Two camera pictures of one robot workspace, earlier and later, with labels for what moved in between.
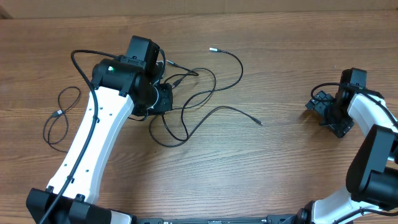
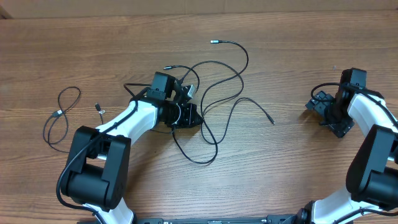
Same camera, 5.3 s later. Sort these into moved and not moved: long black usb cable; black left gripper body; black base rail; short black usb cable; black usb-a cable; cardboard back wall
Moved: black usb-a cable; black left gripper body; long black usb cable
Not moved: black base rail; short black usb cable; cardboard back wall
